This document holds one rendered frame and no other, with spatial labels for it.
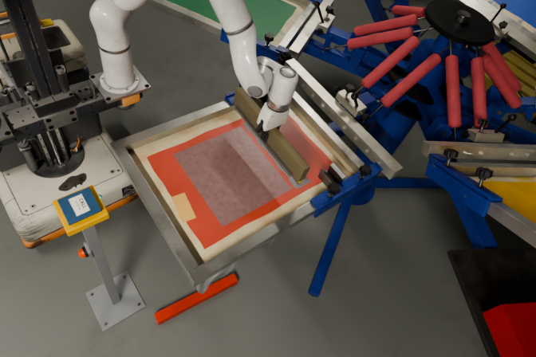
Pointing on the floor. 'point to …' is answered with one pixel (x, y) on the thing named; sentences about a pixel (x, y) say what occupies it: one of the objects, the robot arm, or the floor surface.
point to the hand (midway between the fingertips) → (268, 133)
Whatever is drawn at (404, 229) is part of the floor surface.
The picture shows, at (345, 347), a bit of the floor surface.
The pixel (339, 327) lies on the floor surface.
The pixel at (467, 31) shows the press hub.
